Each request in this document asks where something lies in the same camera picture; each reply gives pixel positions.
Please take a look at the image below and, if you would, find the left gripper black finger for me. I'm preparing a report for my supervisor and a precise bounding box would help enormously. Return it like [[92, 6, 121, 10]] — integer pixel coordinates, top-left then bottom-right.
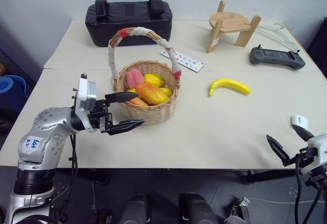
[[104, 92, 140, 104], [100, 119, 146, 136]]

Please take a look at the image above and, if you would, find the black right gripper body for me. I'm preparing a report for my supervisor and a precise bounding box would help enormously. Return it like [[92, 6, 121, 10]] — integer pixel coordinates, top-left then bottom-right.
[[289, 145, 319, 175]]

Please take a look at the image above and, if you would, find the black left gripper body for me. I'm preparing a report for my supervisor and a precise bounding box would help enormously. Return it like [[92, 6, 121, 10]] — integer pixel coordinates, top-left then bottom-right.
[[86, 98, 114, 133]]

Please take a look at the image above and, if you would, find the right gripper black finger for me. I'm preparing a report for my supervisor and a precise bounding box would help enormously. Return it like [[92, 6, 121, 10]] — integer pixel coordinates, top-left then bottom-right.
[[291, 124, 315, 142], [266, 134, 292, 167]]

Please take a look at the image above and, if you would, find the small white box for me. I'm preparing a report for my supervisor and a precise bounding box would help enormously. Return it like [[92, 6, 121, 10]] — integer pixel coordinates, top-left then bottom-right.
[[291, 115, 309, 129]]

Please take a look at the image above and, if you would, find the orange fruit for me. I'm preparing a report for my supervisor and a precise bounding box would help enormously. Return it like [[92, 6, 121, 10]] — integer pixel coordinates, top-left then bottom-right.
[[127, 97, 150, 108]]

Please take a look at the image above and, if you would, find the pink peach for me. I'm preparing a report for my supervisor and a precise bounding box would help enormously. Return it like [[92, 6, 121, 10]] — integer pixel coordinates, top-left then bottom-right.
[[127, 69, 145, 88]]

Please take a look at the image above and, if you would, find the orange yellow mango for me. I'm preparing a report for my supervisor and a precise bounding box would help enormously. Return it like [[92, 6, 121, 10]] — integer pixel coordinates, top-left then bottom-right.
[[134, 83, 170, 106]]

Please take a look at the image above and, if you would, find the yellow lemon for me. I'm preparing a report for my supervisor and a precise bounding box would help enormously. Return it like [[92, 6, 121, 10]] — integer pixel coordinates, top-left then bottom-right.
[[143, 72, 164, 87]]

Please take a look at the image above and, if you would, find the small yellow fruit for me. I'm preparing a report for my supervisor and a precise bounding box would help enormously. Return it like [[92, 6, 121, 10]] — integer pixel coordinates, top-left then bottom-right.
[[159, 86, 174, 97]]

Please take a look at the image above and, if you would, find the grey shoe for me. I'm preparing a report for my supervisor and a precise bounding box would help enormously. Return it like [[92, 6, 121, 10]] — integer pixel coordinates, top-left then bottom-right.
[[224, 196, 254, 224]]

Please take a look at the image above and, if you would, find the black padded bag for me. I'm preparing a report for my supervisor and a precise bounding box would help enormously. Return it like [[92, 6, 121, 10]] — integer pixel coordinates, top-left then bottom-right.
[[85, 0, 174, 48]]

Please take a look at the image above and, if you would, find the white remote control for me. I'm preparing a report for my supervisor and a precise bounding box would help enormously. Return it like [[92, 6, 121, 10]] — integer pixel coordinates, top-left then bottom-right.
[[159, 49, 206, 73]]

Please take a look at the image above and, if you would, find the grey handheld controller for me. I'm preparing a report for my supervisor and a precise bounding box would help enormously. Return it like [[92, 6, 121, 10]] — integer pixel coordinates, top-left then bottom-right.
[[249, 44, 306, 70]]

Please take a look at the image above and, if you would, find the yellow banana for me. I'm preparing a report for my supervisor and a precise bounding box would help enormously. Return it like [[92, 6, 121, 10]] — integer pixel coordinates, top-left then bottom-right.
[[208, 78, 252, 97]]

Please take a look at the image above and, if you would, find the grey rounded shape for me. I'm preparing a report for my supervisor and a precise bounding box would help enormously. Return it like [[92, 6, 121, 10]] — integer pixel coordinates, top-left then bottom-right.
[[119, 193, 149, 224]]

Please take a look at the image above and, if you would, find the blue rolled mat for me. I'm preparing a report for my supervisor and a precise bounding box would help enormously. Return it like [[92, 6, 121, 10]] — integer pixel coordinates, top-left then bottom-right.
[[0, 74, 28, 107]]

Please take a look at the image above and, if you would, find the dark rounded shape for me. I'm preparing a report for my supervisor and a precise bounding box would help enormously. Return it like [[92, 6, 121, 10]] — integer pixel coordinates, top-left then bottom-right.
[[178, 192, 219, 224]]

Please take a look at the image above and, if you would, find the wooden stand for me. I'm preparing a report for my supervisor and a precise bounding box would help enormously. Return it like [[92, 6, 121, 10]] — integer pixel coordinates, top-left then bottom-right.
[[206, 0, 262, 54]]

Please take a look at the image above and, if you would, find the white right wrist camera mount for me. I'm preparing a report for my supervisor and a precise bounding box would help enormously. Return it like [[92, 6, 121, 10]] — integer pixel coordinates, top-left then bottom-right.
[[307, 134, 327, 165]]

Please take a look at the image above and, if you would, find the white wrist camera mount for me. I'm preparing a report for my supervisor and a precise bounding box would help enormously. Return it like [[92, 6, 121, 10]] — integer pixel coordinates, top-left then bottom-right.
[[72, 73, 99, 132], [307, 134, 327, 165]]

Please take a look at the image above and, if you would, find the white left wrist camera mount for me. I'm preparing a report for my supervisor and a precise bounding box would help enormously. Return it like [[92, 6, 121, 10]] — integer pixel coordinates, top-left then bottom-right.
[[72, 73, 99, 132]]

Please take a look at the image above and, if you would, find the wicker basket with handle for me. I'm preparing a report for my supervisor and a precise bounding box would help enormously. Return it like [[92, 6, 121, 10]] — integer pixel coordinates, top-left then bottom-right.
[[107, 26, 182, 126]]

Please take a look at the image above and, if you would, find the black table frame bar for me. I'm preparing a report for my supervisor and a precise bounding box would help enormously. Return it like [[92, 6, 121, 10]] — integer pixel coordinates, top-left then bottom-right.
[[239, 169, 297, 185]]

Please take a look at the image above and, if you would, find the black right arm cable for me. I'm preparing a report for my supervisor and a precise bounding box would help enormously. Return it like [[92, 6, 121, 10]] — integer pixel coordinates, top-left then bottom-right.
[[293, 154, 323, 224]]

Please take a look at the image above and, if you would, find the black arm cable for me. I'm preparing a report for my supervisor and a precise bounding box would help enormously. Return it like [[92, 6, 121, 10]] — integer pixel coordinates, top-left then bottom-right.
[[293, 154, 323, 224], [48, 134, 79, 222]]

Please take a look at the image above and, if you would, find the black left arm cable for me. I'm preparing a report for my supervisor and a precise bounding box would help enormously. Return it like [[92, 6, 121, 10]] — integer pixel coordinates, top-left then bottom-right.
[[48, 134, 79, 222]]

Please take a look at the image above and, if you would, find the white floor cable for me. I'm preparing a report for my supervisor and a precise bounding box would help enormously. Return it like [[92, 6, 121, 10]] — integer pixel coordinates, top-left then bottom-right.
[[249, 197, 327, 205]]

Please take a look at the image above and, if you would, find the white wire hanger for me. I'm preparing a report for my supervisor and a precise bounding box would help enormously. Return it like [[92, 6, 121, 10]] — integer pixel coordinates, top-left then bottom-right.
[[255, 21, 299, 51], [256, 24, 301, 53]]

